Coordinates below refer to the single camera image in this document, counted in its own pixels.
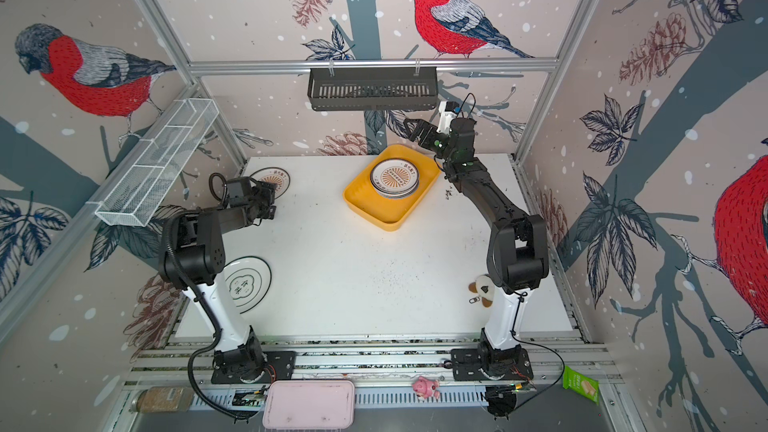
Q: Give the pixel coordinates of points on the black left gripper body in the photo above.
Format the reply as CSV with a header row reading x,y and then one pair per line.
x,y
262,198

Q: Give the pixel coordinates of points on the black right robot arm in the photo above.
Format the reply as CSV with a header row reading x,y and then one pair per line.
x,y
517,258

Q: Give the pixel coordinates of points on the orange sunburst plate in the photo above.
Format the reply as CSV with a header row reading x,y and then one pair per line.
x,y
277,176

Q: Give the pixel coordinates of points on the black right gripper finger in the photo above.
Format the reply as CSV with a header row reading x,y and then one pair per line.
x,y
421,139
414,125

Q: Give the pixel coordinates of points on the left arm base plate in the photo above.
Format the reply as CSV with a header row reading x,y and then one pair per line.
x,y
237,367

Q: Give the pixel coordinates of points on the green snack packet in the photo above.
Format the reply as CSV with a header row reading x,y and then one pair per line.
x,y
580,384

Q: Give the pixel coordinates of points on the yellow plastic bin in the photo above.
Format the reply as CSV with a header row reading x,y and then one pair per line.
x,y
390,213

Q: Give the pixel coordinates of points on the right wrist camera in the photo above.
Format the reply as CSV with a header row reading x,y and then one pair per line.
x,y
448,112

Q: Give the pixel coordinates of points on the black hanging wire basket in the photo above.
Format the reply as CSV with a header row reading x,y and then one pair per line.
x,y
373,89

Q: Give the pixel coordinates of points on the white wire mesh shelf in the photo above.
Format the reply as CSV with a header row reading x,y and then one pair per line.
x,y
140,190

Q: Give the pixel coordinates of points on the pink plastic tray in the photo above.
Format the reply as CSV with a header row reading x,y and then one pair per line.
x,y
309,405

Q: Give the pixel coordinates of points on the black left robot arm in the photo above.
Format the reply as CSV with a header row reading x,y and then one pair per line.
x,y
192,260

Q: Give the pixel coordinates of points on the brown white plush toy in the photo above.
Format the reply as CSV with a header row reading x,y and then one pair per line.
x,y
483,291

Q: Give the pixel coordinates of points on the brown grain bag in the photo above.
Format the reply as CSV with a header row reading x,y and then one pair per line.
x,y
164,400

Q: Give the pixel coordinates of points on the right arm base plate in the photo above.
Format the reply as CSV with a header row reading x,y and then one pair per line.
x,y
478,364

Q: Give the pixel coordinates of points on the pink pig toy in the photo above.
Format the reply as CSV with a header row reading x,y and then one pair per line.
x,y
426,389

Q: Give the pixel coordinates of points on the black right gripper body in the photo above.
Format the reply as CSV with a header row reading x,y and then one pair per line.
x,y
442,145

